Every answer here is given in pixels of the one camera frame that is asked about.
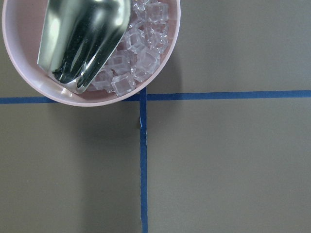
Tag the clear ice cubes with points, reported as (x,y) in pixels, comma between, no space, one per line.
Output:
(137,56)

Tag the metal ice scoop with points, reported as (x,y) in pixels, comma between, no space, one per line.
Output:
(78,38)

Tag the pink bowl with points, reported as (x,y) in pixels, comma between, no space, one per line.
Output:
(22,22)

